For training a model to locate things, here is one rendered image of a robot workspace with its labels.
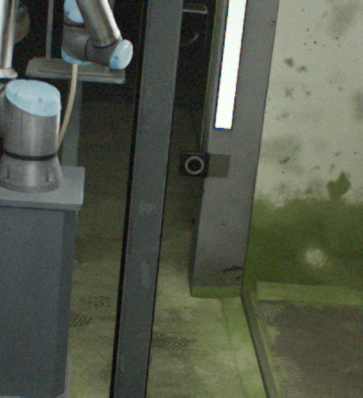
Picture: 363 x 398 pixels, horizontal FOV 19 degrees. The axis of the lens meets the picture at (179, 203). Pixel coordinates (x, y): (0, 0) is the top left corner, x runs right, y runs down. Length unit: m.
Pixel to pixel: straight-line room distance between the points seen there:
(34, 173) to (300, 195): 1.19
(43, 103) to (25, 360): 0.74
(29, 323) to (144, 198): 1.43
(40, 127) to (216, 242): 1.12
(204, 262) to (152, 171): 2.21
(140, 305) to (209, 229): 2.07
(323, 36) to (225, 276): 0.92
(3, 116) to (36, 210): 0.27
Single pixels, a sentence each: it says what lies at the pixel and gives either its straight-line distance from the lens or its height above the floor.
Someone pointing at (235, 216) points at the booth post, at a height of 0.33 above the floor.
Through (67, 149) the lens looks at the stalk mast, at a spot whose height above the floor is 0.46.
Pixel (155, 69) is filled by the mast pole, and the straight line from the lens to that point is 1.63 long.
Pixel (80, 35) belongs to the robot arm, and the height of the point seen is 0.99.
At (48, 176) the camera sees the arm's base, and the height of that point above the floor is 0.68.
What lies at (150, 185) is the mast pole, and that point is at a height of 1.12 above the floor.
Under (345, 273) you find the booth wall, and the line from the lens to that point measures 3.97.
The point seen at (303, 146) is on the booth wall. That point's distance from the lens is 3.76.
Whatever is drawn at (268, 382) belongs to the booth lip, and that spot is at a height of 0.04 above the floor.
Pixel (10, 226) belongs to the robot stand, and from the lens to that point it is 2.96.
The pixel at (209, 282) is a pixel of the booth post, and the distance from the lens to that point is 3.90.
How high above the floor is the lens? 1.69
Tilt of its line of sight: 21 degrees down
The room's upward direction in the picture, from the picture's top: 6 degrees clockwise
